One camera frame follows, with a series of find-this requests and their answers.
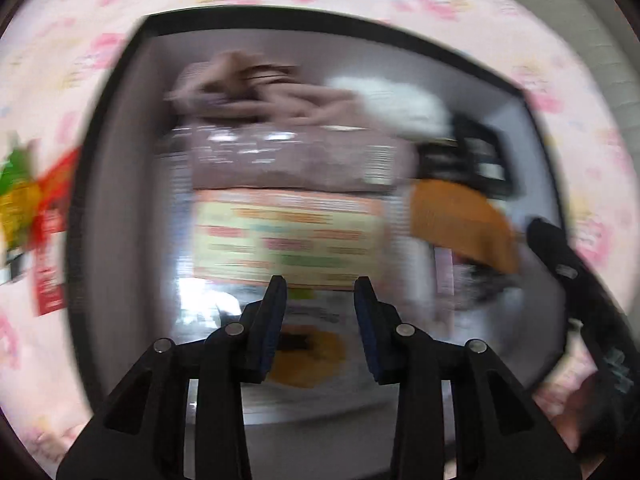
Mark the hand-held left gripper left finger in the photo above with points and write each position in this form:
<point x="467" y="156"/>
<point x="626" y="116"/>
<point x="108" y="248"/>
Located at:
<point x="272" y="330"/>

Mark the small black box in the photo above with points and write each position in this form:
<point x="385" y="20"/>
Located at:
<point x="475" y="160"/>

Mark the beige stockings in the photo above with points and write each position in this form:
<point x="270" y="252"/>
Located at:
<point x="280" y="100"/>

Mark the green snack packet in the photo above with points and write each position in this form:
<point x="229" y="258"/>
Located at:
<point x="17" y="195"/>

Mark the black cardboard box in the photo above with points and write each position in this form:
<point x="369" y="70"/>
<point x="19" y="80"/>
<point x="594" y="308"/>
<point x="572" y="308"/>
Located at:
<point x="125" y="160"/>

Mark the red packet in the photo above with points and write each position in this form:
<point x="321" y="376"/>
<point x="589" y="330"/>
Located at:
<point x="50" y="260"/>

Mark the clear packet with colourful label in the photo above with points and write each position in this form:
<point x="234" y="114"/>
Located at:
<point x="285" y="230"/>

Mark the person's right hand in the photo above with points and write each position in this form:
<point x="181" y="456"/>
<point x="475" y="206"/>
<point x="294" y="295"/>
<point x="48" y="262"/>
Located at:
<point x="585" y="410"/>

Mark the small clear packet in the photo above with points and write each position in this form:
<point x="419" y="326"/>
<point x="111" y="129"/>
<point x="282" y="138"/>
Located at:
<point x="450" y="275"/>

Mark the purple-brown snack packet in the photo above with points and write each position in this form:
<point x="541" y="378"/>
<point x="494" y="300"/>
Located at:
<point x="300" y="160"/>

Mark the wooden comb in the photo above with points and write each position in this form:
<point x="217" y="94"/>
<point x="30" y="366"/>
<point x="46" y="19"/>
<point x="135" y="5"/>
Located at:
<point x="460" y="220"/>

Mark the white fluffy pad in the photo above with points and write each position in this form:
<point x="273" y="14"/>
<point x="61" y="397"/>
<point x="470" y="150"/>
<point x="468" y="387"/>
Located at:
<point x="390" y="105"/>

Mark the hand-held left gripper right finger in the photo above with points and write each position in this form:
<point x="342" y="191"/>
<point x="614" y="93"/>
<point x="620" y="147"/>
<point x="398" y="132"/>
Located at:
<point x="367" y="335"/>

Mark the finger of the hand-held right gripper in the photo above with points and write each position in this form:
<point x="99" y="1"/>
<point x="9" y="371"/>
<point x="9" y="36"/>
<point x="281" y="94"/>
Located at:
<point x="560" y="260"/>

